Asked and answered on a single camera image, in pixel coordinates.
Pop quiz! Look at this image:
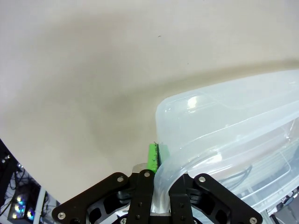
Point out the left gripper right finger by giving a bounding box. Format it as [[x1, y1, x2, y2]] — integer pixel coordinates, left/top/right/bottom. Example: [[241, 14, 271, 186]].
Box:
[[158, 144, 263, 224]]

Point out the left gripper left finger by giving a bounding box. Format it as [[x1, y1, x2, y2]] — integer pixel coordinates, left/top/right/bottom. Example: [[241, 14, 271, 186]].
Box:
[[51, 142, 160, 224]]

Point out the large clear plastic bin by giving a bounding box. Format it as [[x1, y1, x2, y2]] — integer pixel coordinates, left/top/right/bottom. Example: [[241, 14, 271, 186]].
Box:
[[153, 69, 299, 214]]

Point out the computer case with lit fans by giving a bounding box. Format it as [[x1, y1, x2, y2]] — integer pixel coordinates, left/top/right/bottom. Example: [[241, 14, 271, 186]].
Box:
[[7, 179, 42, 222]]

